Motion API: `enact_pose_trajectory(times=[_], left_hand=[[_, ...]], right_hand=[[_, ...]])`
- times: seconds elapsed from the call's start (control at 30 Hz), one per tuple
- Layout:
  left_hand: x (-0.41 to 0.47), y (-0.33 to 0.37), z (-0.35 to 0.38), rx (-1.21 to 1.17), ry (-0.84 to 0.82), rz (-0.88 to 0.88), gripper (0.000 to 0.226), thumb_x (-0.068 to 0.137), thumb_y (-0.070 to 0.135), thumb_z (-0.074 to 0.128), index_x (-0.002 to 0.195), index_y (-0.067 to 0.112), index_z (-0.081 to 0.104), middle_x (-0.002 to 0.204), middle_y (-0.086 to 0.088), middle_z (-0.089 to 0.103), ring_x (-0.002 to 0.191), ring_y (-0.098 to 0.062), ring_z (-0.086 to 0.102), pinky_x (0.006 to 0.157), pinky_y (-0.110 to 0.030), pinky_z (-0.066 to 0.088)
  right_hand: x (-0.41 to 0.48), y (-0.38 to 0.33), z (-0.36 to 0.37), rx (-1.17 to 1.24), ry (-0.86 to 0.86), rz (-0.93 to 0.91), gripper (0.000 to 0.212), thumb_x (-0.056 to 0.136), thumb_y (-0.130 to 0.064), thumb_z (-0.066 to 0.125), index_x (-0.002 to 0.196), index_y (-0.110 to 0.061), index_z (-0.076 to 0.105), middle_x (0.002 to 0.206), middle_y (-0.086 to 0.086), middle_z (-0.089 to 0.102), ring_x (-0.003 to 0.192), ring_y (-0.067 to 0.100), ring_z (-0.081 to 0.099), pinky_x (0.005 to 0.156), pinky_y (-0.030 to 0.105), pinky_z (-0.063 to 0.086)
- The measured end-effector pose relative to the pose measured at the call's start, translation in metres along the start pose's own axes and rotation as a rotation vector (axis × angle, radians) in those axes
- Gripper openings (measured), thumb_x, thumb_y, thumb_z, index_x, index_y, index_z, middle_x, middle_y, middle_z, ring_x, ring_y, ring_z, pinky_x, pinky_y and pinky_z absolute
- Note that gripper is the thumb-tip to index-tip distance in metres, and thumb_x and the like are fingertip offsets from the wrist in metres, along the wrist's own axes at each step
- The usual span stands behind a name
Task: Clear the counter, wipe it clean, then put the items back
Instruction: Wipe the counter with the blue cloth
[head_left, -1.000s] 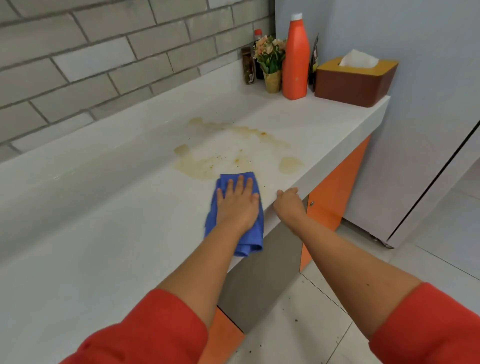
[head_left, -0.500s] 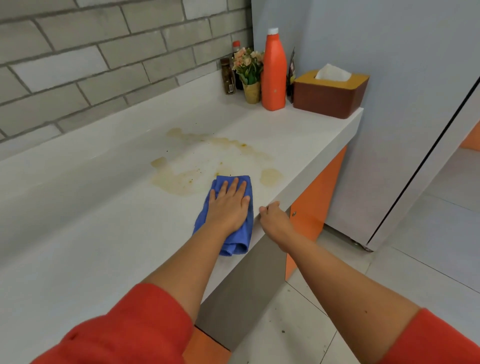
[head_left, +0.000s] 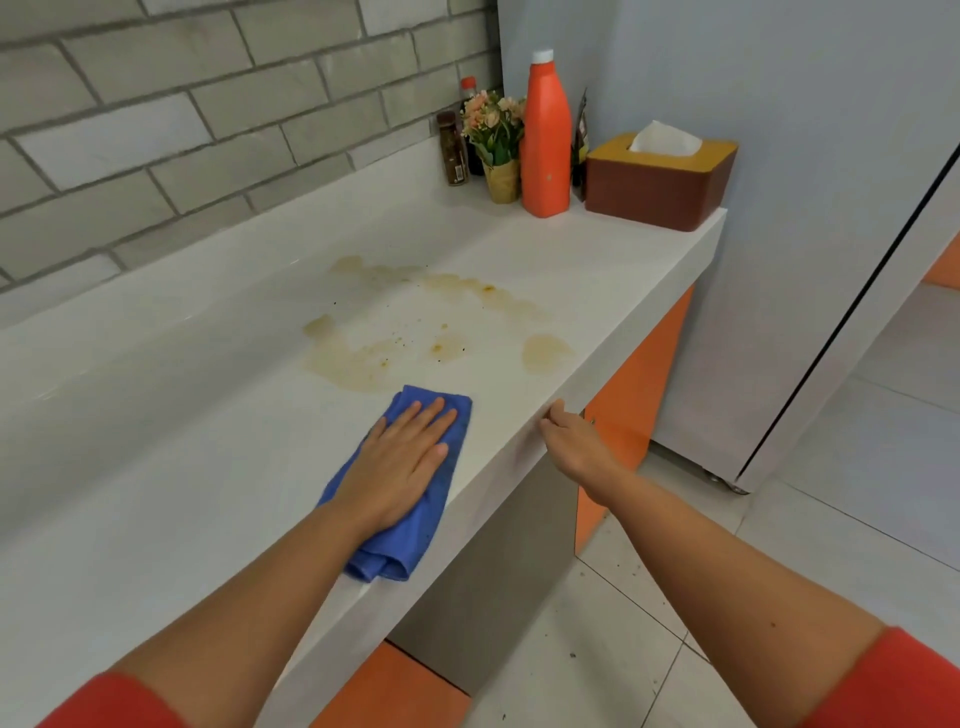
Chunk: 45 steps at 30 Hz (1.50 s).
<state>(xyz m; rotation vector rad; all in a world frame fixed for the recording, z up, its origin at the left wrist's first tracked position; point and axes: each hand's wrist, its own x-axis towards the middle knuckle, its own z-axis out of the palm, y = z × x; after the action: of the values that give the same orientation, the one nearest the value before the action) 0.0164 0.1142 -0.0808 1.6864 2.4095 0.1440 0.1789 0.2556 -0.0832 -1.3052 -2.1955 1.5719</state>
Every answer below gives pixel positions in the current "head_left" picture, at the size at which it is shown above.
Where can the person's right hand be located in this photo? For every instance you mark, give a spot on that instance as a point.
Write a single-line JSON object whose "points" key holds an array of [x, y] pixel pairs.
{"points": [[581, 450]]}

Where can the person's left hand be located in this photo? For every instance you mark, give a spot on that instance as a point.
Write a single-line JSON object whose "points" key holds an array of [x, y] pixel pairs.
{"points": [[397, 472]]}

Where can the blue cloth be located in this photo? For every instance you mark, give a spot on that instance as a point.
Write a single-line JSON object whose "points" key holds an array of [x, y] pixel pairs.
{"points": [[409, 540]]}

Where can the brown tissue box yellow lid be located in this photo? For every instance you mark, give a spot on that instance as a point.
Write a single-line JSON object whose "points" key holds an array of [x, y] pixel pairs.
{"points": [[652, 191]]}

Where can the dark and yellow snack packet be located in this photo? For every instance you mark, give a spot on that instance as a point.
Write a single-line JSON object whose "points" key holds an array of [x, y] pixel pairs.
{"points": [[579, 142]]}

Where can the large red plastic bottle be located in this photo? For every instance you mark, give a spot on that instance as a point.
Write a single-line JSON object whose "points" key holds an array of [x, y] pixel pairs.
{"points": [[546, 142]]}

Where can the brown spice jar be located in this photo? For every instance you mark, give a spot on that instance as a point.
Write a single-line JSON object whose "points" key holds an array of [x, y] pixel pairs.
{"points": [[452, 154]]}

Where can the artificial flowers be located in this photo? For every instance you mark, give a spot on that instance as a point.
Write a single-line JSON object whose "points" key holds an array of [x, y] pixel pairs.
{"points": [[495, 135]]}

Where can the cola bottle with red cap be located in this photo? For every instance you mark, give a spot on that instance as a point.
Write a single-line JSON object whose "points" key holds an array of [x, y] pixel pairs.
{"points": [[469, 94]]}

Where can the person's right forearm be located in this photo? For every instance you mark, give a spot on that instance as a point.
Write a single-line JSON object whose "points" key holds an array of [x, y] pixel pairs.
{"points": [[742, 600]]}

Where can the person's left forearm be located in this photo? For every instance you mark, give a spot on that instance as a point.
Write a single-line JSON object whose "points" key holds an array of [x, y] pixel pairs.
{"points": [[232, 615]]}

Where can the white countertop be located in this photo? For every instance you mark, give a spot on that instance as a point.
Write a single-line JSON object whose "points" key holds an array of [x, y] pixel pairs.
{"points": [[187, 450]]}

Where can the metal caster wheel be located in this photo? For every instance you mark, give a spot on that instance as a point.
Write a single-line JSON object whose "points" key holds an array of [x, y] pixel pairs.
{"points": [[731, 486]]}

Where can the red sleeve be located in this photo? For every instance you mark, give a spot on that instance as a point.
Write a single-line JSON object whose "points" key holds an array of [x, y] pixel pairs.
{"points": [[112, 705], [892, 682]]}

